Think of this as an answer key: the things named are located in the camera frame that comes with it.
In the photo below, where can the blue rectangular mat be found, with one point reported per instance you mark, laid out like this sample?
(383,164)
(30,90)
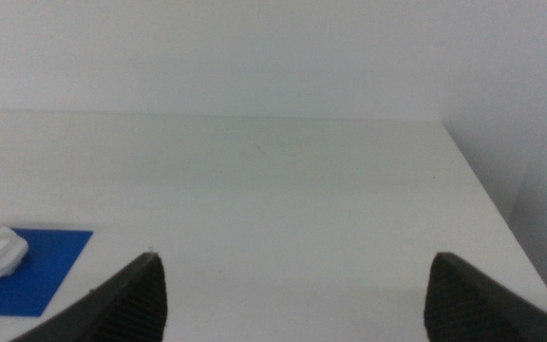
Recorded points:
(41,273)

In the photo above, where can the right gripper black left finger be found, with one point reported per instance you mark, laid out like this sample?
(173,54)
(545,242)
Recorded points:
(131,304)

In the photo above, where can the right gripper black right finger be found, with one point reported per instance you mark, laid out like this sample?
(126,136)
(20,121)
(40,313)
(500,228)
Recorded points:
(468,309)

